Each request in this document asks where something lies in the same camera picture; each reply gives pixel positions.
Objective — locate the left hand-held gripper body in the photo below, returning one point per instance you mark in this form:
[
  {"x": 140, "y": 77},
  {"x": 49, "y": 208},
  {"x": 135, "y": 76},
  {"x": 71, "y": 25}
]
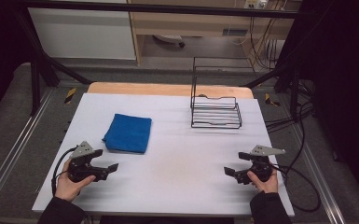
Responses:
[{"x": 80, "y": 163}]

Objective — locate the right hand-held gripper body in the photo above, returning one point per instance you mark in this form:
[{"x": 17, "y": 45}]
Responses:
[{"x": 261, "y": 165}]

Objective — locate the person's right hand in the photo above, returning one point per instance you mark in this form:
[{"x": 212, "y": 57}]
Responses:
[{"x": 268, "y": 186}]

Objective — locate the person's left hand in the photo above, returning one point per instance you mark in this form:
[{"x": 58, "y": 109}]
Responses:
[{"x": 66, "y": 189}]

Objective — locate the folded blue towel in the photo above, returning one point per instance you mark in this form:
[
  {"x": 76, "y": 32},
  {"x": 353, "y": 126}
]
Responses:
[{"x": 129, "y": 133}]

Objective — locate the yellow black floor tape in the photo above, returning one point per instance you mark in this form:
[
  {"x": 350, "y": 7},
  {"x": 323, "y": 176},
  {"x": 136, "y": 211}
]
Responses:
[
  {"x": 70, "y": 95},
  {"x": 271, "y": 100}
]

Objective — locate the white table mat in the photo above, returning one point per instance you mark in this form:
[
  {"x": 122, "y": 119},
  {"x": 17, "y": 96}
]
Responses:
[{"x": 174, "y": 161}]

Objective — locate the wooden table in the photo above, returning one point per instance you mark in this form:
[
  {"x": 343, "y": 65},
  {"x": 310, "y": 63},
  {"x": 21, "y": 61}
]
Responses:
[{"x": 155, "y": 88}]

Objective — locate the white cabinet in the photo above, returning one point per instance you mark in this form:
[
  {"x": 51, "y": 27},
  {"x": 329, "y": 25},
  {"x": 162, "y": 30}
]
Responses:
[{"x": 84, "y": 34}]

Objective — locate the office chair base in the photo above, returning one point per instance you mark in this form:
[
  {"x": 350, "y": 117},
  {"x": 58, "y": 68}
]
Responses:
[{"x": 169, "y": 38}]

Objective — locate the light wooden desk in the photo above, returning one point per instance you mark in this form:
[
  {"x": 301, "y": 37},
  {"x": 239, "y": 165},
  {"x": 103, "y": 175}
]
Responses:
[{"x": 196, "y": 23}]

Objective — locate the white power strip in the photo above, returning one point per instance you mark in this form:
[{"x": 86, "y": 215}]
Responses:
[{"x": 255, "y": 3}]

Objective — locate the aluminium floor rail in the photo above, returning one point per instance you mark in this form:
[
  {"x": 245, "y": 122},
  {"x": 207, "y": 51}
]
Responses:
[
  {"x": 318, "y": 177},
  {"x": 14, "y": 149}
]

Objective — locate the black metal frame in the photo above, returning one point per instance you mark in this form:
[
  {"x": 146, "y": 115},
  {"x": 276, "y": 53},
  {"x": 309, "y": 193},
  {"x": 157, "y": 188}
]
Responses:
[{"x": 168, "y": 7}]

